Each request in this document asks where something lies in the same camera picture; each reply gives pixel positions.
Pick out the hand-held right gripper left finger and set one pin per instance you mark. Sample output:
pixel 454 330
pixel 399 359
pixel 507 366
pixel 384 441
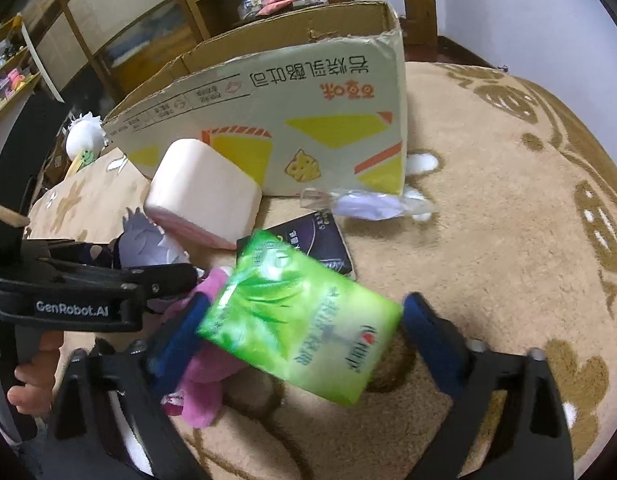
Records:
pixel 181 335

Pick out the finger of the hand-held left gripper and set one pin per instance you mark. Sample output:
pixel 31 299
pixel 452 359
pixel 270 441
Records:
pixel 63 252
pixel 163 280

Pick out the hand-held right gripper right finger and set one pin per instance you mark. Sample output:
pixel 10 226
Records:
pixel 428 330

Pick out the purple grey plush toy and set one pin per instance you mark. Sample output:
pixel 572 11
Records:
pixel 148 240

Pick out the pink plush toy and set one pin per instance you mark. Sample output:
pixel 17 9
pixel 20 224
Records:
pixel 203 395

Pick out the pink white soft block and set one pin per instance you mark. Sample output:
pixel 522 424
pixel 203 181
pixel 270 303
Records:
pixel 203 190

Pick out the green tissue pack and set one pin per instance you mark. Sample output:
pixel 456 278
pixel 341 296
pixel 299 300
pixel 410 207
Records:
pixel 298 320

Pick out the dark packet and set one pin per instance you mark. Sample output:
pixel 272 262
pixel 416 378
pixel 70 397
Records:
pixel 323 240

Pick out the clear bag with lavender item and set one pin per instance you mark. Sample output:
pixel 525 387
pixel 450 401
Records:
pixel 363 205

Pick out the printed cardboard box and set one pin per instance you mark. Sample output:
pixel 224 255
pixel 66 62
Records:
pixel 313 90

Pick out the person's left hand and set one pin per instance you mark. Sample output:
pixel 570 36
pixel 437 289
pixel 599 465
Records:
pixel 33 375

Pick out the wooden stick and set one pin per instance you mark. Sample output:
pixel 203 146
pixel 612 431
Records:
pixel 8 212

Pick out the yellow box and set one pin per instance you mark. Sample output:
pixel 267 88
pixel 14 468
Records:
pixel 74 167

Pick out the beige patterned blanket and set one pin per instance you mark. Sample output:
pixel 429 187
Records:
pixel 488 260

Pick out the green frog toy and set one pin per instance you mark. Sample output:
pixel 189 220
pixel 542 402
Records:
pixel 87 156

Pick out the white spiky plush toy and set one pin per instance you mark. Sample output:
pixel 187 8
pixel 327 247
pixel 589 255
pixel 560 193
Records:
pixel 86 132

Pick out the small wooden table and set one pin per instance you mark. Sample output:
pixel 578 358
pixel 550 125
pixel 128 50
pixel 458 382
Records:
pixel 288 14

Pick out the wooden door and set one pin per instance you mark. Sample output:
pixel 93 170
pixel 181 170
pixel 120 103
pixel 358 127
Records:
pixel 418 0

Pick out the wall shelf with figurines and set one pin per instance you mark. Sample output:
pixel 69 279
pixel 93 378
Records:
pixel 13 80

